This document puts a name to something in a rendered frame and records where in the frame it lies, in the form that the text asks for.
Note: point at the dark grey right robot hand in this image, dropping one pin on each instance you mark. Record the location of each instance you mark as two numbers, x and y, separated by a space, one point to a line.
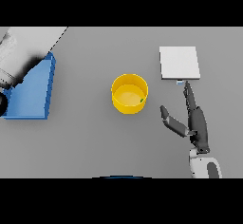
197 125

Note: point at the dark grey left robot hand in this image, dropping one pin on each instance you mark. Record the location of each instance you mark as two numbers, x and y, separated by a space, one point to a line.
2 103

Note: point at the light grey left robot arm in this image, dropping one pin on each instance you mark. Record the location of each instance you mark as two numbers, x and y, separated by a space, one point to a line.
30 42

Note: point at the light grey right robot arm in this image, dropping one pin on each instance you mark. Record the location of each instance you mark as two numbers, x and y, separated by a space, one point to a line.
202 167

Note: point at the pale square measuring scale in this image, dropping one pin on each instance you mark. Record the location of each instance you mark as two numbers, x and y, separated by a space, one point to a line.
179 62

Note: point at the yellow bowl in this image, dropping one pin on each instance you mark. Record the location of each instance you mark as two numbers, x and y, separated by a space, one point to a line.
129 102

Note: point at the blue tray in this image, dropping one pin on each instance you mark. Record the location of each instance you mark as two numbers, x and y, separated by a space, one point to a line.
30 95

